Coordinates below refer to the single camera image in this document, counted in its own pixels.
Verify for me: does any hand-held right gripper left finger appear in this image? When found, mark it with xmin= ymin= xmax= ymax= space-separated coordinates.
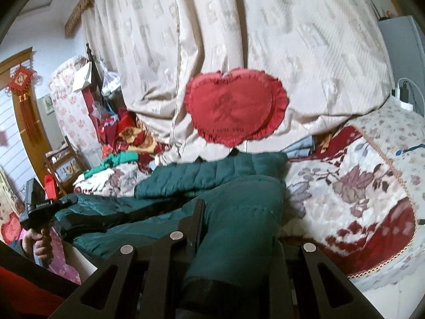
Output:
xmin=46 ymin=199 xmax=206 ymax=319

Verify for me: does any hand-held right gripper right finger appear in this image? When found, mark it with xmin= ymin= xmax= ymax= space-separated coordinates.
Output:
xmin=282 ymin=242 xmax=386 ymax=319

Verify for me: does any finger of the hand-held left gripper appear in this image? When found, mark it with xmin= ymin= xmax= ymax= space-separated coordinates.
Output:
xmin=50 ymin=195 xmax=79 ymax=211

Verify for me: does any green down jacket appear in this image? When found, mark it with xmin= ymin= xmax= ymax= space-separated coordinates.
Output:
xmin=53 ymin=151 xmax=289 ymax=319

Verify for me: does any pile of red clothes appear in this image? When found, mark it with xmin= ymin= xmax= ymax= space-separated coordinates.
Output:
xmin=88 ymin=90 xmax=170 ymax=163

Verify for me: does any person's left hand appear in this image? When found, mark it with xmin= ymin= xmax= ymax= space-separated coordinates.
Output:
xmin=32 ymin=229 xmax=54 ymax=268

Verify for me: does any wooden chair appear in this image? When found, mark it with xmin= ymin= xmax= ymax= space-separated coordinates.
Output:
xmin=45 ymin=136 xmax=83 ymax=195

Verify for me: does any magenta floral cloth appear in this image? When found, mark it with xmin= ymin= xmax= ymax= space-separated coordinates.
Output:
xmin=46 ymin=236 xmax=82 ymax=284

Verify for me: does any green and white cloth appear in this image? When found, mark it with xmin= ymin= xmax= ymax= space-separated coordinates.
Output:
xmin=73 ymin=151 xmax=140 ymax=193

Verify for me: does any floral blanket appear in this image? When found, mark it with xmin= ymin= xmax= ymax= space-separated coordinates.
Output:
xmin=71 ymin=98 xmax=425 ymax=293

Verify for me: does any person's red clothing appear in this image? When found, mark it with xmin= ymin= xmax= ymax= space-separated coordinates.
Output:
xmin=0 ymin=266 xmax=67 ymax=319

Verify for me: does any floral fabric cover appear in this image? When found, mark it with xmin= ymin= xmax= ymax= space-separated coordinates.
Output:
xmin=49 ymin=56 xmax=100 ymax=163

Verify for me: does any light blue cloth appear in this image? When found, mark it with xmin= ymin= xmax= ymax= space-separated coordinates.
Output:
xmin=286 ymin=136 xmax=319 ymax=158

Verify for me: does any white paper sheet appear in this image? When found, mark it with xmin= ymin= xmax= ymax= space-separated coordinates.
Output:
xmin=72 ymin=63 xmax=92 ymax=92

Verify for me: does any red heart-shaped pillow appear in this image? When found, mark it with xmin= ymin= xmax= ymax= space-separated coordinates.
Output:
xmin=184 ymin=68 xmax=289 ymax=148

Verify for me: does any clear plastic bag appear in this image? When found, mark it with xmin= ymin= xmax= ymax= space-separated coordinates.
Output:
xmin=100 ymin=70 xmax=122 ymax=97

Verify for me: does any wooden curtain pelmet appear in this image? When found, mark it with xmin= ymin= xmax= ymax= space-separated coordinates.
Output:
xmin=65 ymin=0 xmax=120 ymax=39

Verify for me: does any beige patterned curtain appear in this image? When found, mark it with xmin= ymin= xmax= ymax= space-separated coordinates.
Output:
xmin=81 ymin=0 xmax=396 ymax=167

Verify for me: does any grey cabinet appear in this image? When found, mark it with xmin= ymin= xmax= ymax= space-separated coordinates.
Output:
xmin=377 ymin=15 xmax=425 ymax=117

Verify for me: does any black router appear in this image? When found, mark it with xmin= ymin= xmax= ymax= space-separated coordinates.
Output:
xmin=368 ymin=2 xmax=399 ymax=21

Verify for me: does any red knot wall decoration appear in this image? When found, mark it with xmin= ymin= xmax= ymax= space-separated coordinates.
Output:
xmin=7 ymin=66 xmax=42 ymax=143

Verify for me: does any blue cable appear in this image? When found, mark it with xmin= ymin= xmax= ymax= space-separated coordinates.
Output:
xmin=395 ymin=144 xmax=425 ymax=156

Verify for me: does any white power strip with cables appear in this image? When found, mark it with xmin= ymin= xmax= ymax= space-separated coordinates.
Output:
xmin=397 ymin=77 xmax=425 ymax=114

